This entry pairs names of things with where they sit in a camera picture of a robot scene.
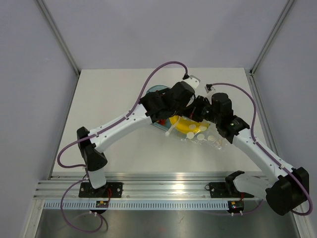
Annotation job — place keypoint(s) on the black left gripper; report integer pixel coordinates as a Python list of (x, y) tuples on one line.
[(183, 108)]

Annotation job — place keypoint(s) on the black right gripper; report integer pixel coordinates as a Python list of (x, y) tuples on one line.
[(199, 102)]

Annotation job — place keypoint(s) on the yellow banana bunch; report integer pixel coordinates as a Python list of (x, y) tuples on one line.
[(185, 125)]

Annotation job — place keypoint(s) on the clear dotted zip bag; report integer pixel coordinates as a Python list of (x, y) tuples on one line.
[(209, 137)]

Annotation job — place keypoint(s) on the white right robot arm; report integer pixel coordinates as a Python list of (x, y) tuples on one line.
[(288, 187)]

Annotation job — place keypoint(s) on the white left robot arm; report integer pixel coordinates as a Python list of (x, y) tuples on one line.
[(94, 142)]

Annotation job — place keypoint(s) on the teal plastic tray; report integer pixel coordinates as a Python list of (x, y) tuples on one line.
[(158, 89)]

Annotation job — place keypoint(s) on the red strawberries with leaves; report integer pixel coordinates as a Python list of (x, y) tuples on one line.
[(162, 121)]

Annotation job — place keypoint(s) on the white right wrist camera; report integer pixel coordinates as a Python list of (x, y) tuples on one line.
[(210, 90)]

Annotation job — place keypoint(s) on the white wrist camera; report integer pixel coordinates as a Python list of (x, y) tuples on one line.
[(193, 81), (210, 90)]

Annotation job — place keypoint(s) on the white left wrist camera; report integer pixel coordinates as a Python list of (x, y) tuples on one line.
[(193, 81)]

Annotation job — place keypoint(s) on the aluminium mounting rail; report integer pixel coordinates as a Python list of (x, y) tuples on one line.
[(142, 186)]

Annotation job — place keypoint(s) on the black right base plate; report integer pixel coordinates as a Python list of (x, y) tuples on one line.
[(223, 190)]

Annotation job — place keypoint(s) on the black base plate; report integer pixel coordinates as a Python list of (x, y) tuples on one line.
[(111, 189), (223, 190)]

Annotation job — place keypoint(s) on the right aluminium frame post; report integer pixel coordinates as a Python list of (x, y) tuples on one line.
[(272, 35)]

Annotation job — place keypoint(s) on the aluminium frame post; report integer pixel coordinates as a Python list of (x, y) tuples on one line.
[(272, 35), (48, 17)]

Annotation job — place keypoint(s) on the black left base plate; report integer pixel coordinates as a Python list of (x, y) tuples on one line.
[(111, 189)]

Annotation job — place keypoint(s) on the white slotted cable duct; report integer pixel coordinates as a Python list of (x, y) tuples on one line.
[(136, 205)]

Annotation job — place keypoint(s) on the left aluminium frame post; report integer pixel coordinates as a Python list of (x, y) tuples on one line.
[(48, 17)]

